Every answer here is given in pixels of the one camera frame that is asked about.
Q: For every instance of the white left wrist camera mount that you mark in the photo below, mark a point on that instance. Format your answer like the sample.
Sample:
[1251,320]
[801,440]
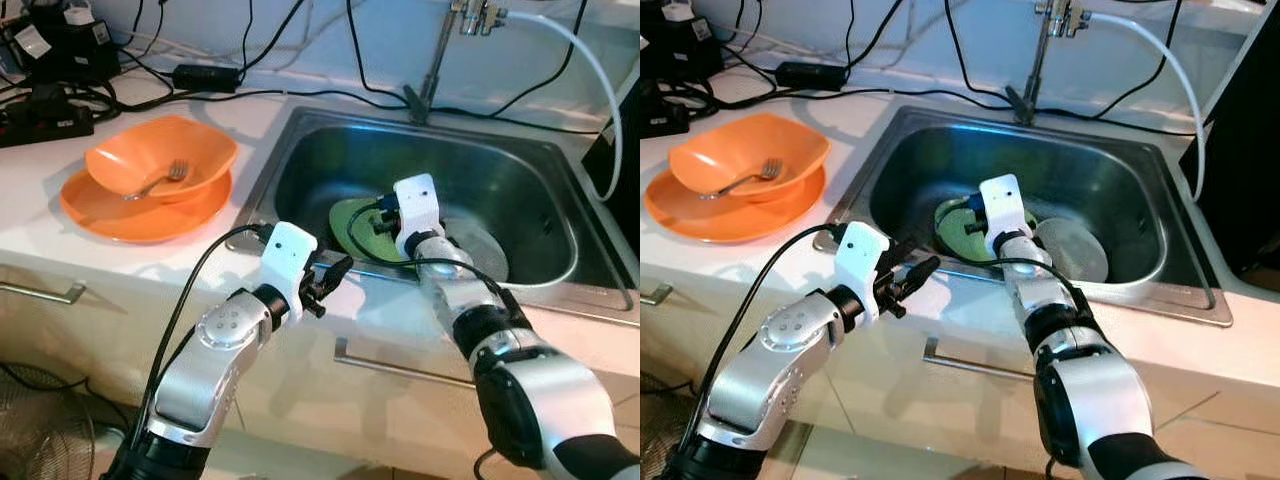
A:
[860,260]
[288,260]

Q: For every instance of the metal fork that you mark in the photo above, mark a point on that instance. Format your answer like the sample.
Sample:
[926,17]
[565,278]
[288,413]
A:
[160,182]
[745,180]

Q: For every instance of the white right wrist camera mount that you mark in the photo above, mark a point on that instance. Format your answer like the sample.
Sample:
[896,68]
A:
[1005,210]
[418,210]

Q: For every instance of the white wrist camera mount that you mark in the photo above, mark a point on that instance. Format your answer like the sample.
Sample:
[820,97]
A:
[288,260]
[860,260]
[1005,210]
[418,210]

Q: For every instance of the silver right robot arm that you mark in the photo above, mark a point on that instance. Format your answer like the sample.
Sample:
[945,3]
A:
[540,390]
[1100,390]

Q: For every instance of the metal floor fan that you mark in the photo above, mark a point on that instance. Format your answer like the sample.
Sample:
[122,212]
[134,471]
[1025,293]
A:
[665,430]
[50,430]

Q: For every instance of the black power adapter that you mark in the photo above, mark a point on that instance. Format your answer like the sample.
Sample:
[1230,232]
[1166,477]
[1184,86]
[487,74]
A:
[810,76]
[207,78]

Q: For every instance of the orange plastic plate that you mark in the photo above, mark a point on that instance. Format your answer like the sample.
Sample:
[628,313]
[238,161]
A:
[110,220]
[700,220]

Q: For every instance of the white plate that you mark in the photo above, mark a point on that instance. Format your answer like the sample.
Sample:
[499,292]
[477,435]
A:
[1075,250]
[480,250]

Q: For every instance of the stainless steel sink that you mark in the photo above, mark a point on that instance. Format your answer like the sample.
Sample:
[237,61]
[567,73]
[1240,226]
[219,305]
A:
[1120,170]
[500,170]

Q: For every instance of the orange plastic bowl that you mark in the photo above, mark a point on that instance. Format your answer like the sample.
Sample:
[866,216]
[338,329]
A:
[740,140]
[150,145]

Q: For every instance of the black power strip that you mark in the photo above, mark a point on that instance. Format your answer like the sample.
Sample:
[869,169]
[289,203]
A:
[662,115]
[45,122]

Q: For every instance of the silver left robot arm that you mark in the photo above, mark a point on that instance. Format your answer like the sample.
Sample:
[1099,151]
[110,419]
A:
[215,350]
[780,350]

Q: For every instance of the black charger device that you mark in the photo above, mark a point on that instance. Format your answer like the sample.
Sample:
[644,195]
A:
[65,50]
[685,40]

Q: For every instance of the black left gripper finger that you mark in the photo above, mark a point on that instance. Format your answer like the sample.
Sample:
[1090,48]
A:
[918,272]
[336,270]

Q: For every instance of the metal faucet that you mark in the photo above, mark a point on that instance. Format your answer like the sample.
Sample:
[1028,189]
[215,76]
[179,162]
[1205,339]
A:
[432,60]
[1038,60]

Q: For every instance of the black appliance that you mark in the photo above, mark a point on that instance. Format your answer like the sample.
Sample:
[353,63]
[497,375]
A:
[615,180]
[1240,160]

